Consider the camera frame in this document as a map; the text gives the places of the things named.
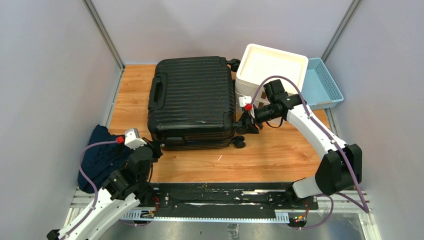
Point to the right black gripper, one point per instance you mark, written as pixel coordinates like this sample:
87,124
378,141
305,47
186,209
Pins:
251,127

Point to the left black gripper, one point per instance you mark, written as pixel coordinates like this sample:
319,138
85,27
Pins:
156,150

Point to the black ribbed hard-shell suitcase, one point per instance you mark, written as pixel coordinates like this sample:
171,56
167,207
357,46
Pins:
192,104

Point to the white three-drawer storage unit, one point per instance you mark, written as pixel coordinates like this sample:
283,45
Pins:
260,62

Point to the light blue plastic basket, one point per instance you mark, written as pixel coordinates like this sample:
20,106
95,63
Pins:
320,90

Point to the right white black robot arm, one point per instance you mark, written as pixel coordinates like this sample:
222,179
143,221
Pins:
341,163

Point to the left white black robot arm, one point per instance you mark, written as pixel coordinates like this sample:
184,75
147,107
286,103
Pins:
124,189

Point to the dark blue cloth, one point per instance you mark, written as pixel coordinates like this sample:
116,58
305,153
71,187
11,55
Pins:
101,160

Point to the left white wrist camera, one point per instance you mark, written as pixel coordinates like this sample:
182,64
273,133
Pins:
133,140

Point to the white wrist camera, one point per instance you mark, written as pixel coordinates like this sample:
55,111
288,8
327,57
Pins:
245,103
133,140

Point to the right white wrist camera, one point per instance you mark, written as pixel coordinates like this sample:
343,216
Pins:
245,103

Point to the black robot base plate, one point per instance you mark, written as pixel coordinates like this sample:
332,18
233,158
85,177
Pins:
257,202

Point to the left aluminium frame post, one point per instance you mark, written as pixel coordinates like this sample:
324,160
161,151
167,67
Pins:
96,18

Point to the aluminium frame post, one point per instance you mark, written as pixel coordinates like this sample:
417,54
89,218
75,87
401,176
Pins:
342,26
96,18

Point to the right aluminium frame post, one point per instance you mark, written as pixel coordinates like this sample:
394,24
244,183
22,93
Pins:
342,26

